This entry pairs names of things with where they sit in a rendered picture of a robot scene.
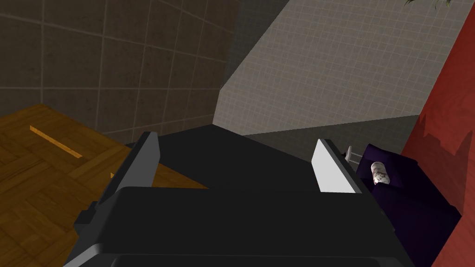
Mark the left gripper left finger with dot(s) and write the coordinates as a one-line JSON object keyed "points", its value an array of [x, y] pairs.
{"points": [[143, 167]]}

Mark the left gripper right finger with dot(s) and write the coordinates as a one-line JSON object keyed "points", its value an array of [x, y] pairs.
{"points": [[330, 174]]}

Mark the dark purple sofa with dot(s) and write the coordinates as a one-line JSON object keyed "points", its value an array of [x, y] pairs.
{"points": [[412, 207]]}

